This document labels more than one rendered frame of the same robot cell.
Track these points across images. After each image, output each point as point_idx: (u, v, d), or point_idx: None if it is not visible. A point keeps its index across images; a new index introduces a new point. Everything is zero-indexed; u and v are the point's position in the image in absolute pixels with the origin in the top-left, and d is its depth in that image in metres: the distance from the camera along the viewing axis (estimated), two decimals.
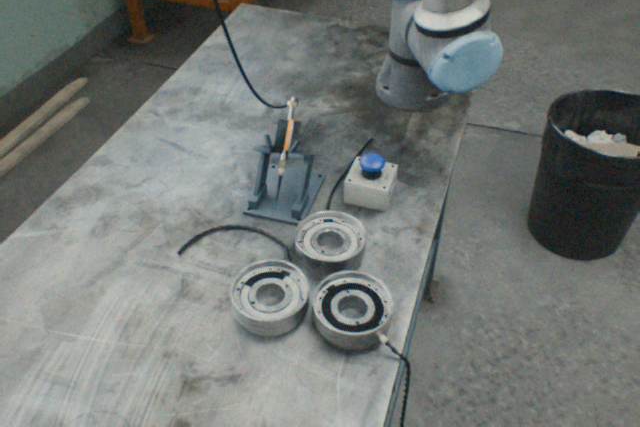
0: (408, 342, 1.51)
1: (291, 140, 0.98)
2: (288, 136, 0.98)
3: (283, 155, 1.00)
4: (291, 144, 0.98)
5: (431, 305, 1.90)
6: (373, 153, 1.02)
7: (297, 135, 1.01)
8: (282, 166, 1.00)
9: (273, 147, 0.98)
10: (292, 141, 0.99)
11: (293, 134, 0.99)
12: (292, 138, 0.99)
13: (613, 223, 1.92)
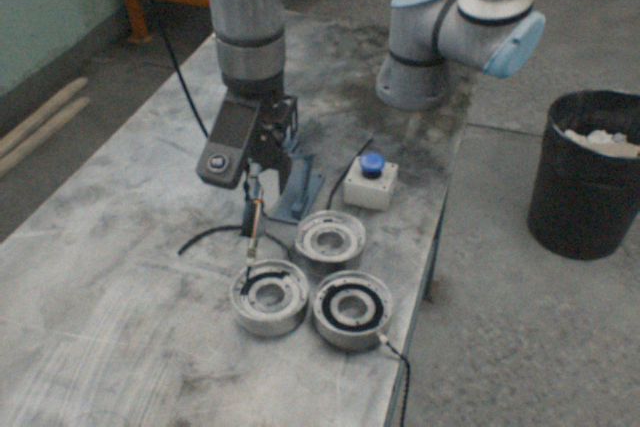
0: (408, 342, 1.51)
1: (257, 225, 0.82)
2: (254, 221, 0.82)
3: (252, 243, 0.84)
4: (257, 230, 0.82)
5: (431, 305, 1.90)
6: (373, 153, 1.02)
7: (265, 217, 0.85)
8: (251, 255, 0.84)
9: (240, 234, 0.82)
10: (259, 226, 0.83)
11: (261, 218, 0.83)
12: (259, 223, 0.83)
13: (613, 223, 1.92)
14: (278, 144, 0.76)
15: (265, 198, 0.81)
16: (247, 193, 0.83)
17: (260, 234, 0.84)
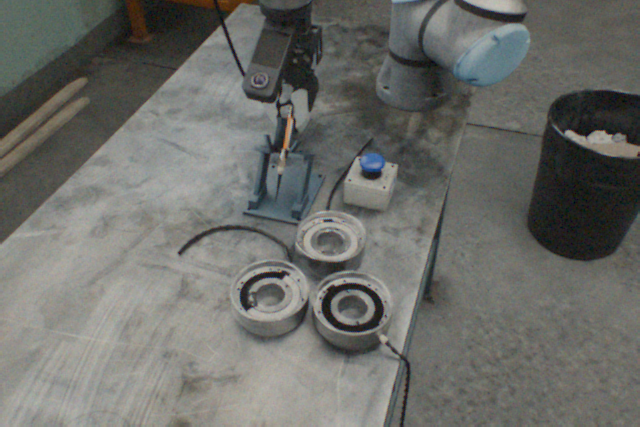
0: (408, 342, 1.51)
1: (290, 138, 0.98)
2: (287, 134, 0.98)
3: (283, 154, 0.99)
4: (290, 142, 0.98)
5: (431, 305, 1.90)
6: (373, 153, 1.02)
7: (296, 134, 1.00)
8: (281, 165, 1.00)
9: (273, 145, 0.98)
10: (292, 139, 0.99)
11: (293, 132, 0.98)
12: (292, 137, 0.98)
13: (613, 223, 1.92)
14: (307, 67, 0.91)
15: (296, 115, 0.97)
16: (279, 111, 0.98)
17: (292, 147, 1.00)
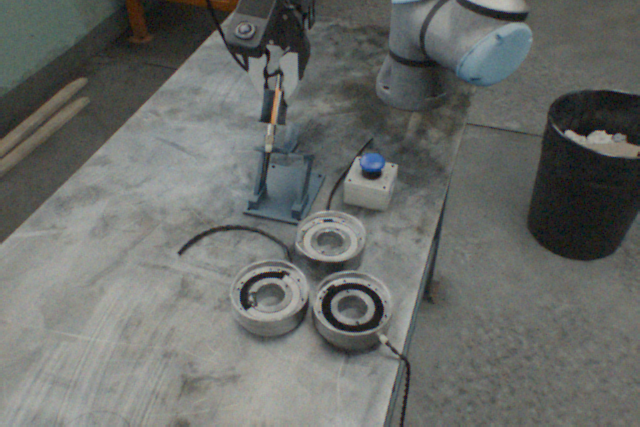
0: (408, 342, 1.51)
1: (278, 112, 0.89)
2: (275, 108, 0.89)
3: (270, 130, 0.91)
4: (278, 117, 0.90)
5: (431, 305, 1.90)
6: (373, 153, 1.02)
7: (285, 108, 0.92)
8: (269, 142, 0.92)
9: (259, 120, 0.90)
10: (280, 114, 0.90)
11: (281, 106, 0.90)
12: (280, 110, 0.90)
13: (613, 223, 1.92)
14: (298, 26, 0.84)
15: (285, 84, 0.89)
16: (266, 81, 0.90)
17: (280, 122, 0.91)
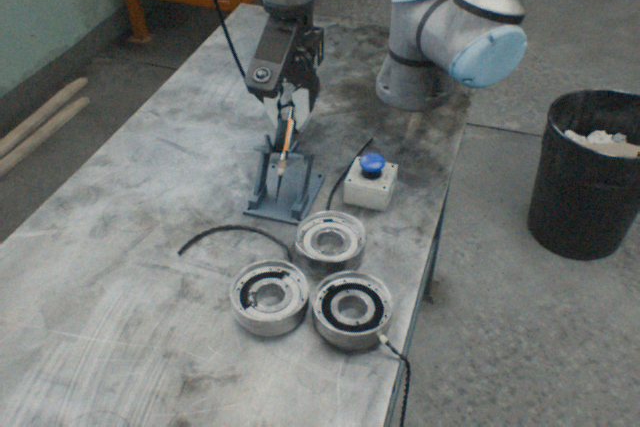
0: (408, 342, 1.51)
1: (290, 140, 0.98)
2: (288, 136, 0.98)
3: (283, 155, 1.00)
4: (290, 144, 0.98)
5: (431, 305, 1.90)
6: (373, 153, 1.02)
7: (296, 135, 1.01)
8: (282, 166, 1.00)
9: (273, 147, 0.99)
10: (292, 141, 0.99)
11: (293, 134, 0.99)
12: (292, 138, 0.99)
13: (613, 223, 1.92)
14: (309, 66, 0.92)
15: (297, 115, 0.97)
16: (279, 112, 0.99)
17: None
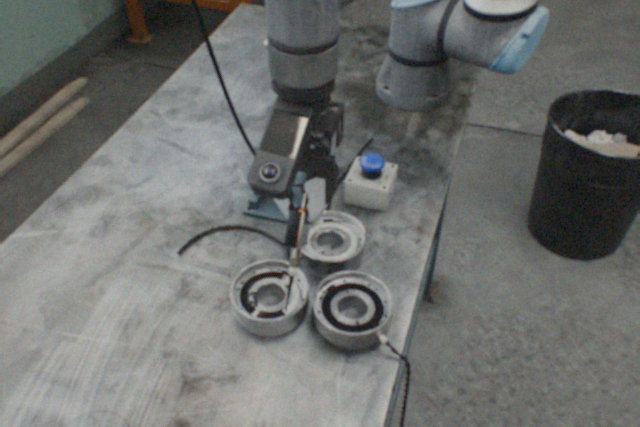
0: (408, 342, 1.51)
1: (301, 235, 0.81)
2: (298, 230, 0.80)
3: (295, 253, 0.82)
4: (301, 239, 0.81)
5: (431, 305, 1.90)
6: (373, 153, 1.02)
7: (308, 226, 0.83)
8: (294, 265, 0.83)
9: (283, 244, 0.81)
10: (303, 235, 0.81)
11: (304, 227, 0.81)
12: (303, 232, 0.81)
13: (613, 223, 1.92)
14: (326, 152, 0.75)
15: (310, 207, 0.80)
16: (291, 201, 0.81)
17: (303, 243, 0.82)
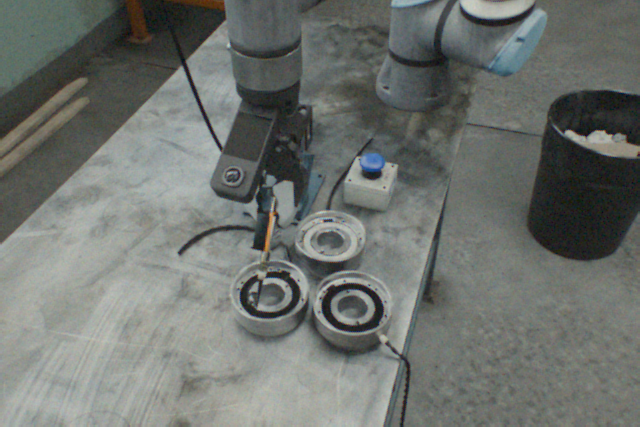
0: (408, 342, 1.51)
1: (272, 239, 0.80)
2: (268, 234, 0.80)
3: (264, 256, 0.82)
4: (272, 243, 0.81)
5: (431, 305, 1.90)
6: (373, 153, 1.02)
7: (280, 230, 0.83)
8: (263, 269, 0.82)
9: (252, 247, 0.81)
10: (274, 239, 0.81)
11: (275, 231, 0.81)
12: (274, 236, 0.81)
13: (613, 223, 1.92)
14: (293, 155, 0.74)
15: (280, 210, 0.79)
16: (259, 204, 0.81)
17: (274, 247, 0.82)
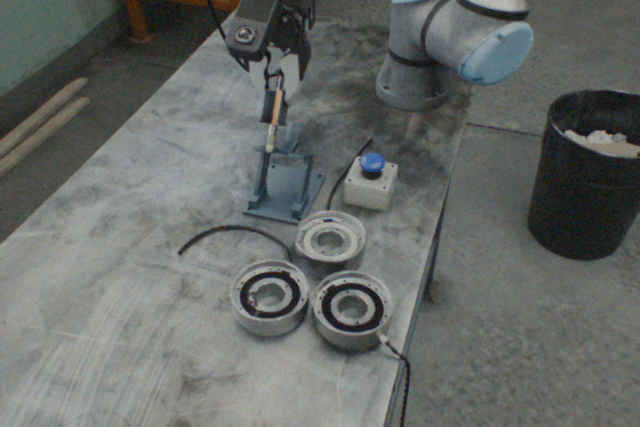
0: (408, 342, 1.51)
1: (279, 112, 0.89)
2: (276, 108, 0.89)
3: (271, 130, 0.91)
4: (279, 117, 0.90)
5: (431, 305, 1.90)
6: (373, 153, 1.02)
7: (286, 108, 0.92)
8: (270, 142, 0.91)
9: (260, 121, 0.90)
10: (281, 114, 0.90)
11: (282, 106, 0.90)
12: (281, 111, 0.90)
13: (613, 223, 1.92)
14: (298, 28, 0.83)
15: (286, 85, 0.88)
16: (267, 82, 0.90)
17: (281, 123, 0.91)
